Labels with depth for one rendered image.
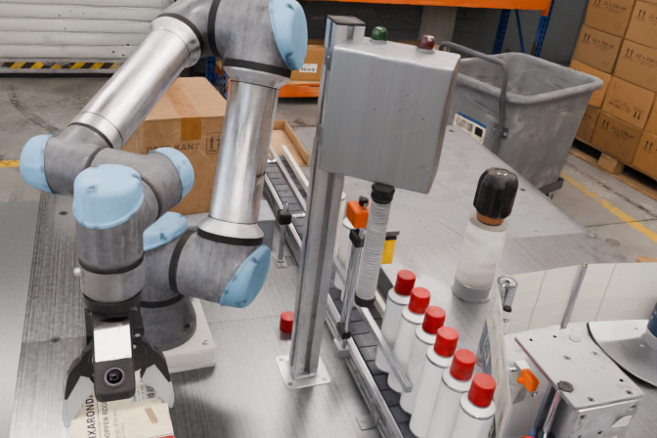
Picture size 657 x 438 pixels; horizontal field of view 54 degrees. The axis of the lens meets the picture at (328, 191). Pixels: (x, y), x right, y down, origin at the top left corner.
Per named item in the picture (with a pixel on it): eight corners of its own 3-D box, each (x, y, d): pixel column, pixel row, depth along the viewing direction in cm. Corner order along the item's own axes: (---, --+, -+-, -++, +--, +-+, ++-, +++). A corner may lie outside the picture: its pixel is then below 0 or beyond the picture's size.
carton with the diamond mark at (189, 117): (234, 209, 173) (239, 114, 161) (142, 221, 163) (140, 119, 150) (202, 162, 197) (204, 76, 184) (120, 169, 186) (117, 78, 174)
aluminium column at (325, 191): (317, 376, 124) (366, 23, 93) (294, 379, 122) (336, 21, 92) (310, 361, 127) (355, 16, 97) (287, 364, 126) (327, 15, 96)
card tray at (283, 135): (308, 166, 208) (309, 154, 206) (227, 168, 199) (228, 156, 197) (284, 130, 233) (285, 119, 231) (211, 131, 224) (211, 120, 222)
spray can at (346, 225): (360, 291, 141) (373, 209, 132) (337, 293, 139) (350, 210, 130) (352, 278, 145) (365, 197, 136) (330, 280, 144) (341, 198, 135)
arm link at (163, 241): (143, 261, 127) (141, 198, 122) (206, 276, 124) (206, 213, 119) (108, 292, 117) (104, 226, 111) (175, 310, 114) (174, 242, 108)
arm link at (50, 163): (173, -31, 115) (-1, 147, 82) (231, -24, 112) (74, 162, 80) (185, 26, 123) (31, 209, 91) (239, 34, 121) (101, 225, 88)
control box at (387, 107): (427, 196, 95) (454, 69, 86) (317, 170, 98) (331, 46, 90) (437, 169, 103) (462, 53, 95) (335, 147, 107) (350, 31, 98)
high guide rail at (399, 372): (411, 392, 106) (412, 385, 105) (404, 393, 106) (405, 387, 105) (262, 135, 195) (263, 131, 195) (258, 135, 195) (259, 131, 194)
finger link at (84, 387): (66, 401, 90) (101, 351, 88) (67, 433, 85) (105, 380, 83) (44, 396, 88) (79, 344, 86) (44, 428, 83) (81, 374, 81)
